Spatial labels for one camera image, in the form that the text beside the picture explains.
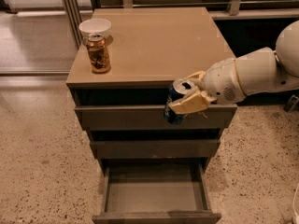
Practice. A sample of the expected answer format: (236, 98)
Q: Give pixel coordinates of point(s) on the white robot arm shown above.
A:
(270, 70)

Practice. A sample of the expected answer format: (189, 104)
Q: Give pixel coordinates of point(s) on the grey bottom drawer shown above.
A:
(155, 194)

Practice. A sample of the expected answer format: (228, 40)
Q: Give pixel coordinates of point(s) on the grey drawer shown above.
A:
(150, 117)
(155, 194)
(155, 149)

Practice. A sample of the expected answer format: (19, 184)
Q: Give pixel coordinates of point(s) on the blue pepsi can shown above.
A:
(177, 90)

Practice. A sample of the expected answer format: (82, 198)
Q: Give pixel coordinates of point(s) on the metal railing frame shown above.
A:
(245, 24)

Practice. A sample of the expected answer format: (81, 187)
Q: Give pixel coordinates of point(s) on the grey top drawer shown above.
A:
(150, 117)

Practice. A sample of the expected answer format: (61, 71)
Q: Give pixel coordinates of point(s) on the grey drawer cabinet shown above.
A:
(148, 49)

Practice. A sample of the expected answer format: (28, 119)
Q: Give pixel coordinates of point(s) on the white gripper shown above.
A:
(221, 80)

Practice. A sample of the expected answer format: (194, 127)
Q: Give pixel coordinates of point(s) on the white plastic bowl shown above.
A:
(95, 26)

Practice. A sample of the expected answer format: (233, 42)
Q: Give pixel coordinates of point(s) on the brown gold soda can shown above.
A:
(98, 53)

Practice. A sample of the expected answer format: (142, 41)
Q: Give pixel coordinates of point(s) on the grey middle drawer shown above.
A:
(155, 149)

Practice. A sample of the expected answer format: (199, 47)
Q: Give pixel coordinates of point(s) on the small grey floor object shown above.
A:
(291, 104)

